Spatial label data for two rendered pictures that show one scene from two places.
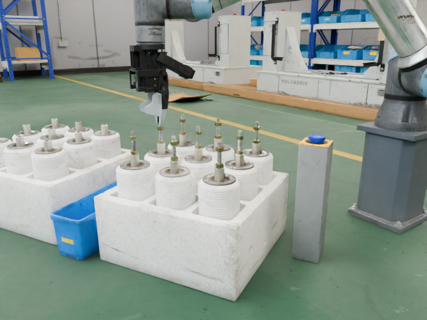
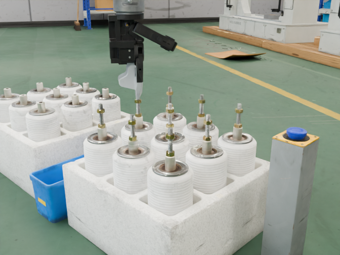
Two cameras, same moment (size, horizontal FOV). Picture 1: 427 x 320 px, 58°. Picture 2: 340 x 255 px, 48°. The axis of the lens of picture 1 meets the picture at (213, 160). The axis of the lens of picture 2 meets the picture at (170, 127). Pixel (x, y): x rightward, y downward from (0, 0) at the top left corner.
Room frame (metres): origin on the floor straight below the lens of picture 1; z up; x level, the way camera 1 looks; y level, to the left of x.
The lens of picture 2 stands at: (0.14, -0.23, 0.60)
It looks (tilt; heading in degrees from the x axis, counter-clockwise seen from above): 20 degrees down; 18
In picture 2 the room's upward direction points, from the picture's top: straight up
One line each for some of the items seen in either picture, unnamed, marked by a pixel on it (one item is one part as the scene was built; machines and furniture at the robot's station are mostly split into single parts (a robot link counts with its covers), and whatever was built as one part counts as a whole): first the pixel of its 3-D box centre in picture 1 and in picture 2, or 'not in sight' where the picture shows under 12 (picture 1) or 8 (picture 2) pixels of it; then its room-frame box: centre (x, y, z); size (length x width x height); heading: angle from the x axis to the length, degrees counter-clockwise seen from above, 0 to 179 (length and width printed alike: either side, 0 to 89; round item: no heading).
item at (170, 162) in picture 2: (219, 174); (170, 162); (0.82, -0.01, 0.26); 0.02 x 0.02 x 0.03
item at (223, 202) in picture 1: (219, 216); (170, 206); (0.82, -0.01, 0.16); 0.10 x 0.10 x 0.18
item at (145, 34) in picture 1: (150, 35); (129, 4); (1.02, 0.16, 0.56); 0.08 x 0.08 x 0.05
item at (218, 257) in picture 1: (199, 214); (169, 195); (0.98, 0.04, 0.09); 0.39 x 0.39 x 0.18; 63
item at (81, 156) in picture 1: (82, 168); (78, 130); (1.17, 0.42, 0.16); 0.10 x 0.10 x 0.18
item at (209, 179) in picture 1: (219, 180); (170, 168); (0.82, -0.01, 0.25); 0.08 x 0.08 x 0.01
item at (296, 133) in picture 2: (316, 139); (296, 134); (0.91, -0.25, 0.32); 0.04 x 0.04 x 0.02
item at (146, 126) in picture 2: (161, 153); (138, 126); (1.03, 0.15, 0.25); 0.08 x 0.08 x 0.01
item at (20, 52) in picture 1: (27, 54); (105, 4); (6.08, 2.83, 0.36); 0.31 x 0.25 x 0.20; 125
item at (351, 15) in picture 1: (359, 15); not in sight; (6.22, -2.23, 0.90); 0.50 x 0.38 x 0.21; 126
